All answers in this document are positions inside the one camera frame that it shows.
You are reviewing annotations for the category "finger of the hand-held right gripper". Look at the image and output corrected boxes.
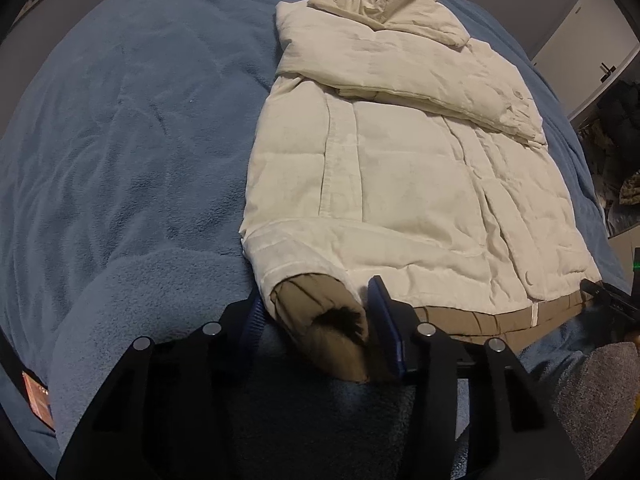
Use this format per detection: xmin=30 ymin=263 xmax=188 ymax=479
xmin=580 ymin=281 xmax=627 ymax=313

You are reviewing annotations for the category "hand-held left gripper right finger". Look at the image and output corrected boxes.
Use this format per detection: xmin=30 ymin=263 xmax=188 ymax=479
xmin=366 ymin=276 xmax=586 ymax=480

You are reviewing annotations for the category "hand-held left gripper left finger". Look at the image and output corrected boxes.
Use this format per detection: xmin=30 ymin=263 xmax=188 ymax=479
xmin=56 ymin=299 xmax=266 ymax=480

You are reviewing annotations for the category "white hooded jacket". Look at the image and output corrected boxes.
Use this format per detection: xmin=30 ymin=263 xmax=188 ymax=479
xmin=239 ymin=0 xmax=603 ymax=383

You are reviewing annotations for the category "pile of dark clothes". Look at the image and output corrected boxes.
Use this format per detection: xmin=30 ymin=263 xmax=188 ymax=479
xmin=576 ymin=79 xmax=640 ymax=237

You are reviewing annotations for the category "blue fleece blanket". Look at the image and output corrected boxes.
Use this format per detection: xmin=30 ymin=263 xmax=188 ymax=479
xmin=0 ymin=0 xmax=636 ymax=480

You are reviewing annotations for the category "orange patterned box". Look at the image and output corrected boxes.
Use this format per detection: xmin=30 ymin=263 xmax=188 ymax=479
xmin=22 ymin=369 xmax=55 ymax=432

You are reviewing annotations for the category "white door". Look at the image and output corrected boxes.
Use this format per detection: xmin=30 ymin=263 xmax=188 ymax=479
xmin=530 ymin=0 xmax=640 ymax=122

